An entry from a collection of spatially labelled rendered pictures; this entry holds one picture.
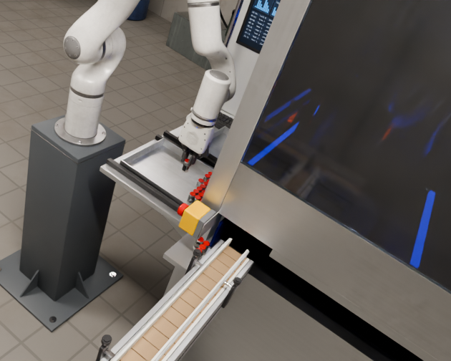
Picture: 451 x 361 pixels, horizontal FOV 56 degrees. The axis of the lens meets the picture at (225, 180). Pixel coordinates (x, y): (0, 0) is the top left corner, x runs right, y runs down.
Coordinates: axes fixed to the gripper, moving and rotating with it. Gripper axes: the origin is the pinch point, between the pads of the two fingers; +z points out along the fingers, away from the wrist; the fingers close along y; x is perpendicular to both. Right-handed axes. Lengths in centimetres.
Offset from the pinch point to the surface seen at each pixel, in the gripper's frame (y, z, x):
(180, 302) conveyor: 30, 9, -42
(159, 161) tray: -14.2, 14.7, 8.1
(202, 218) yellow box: 19.8, -0.6, -22.0
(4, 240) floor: -78, 104, -5
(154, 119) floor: -112, 104, 164
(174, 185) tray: -2.0, 14.5, 0.8
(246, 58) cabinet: -26, -9, 86
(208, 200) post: 16.9, -1.1, -14.2
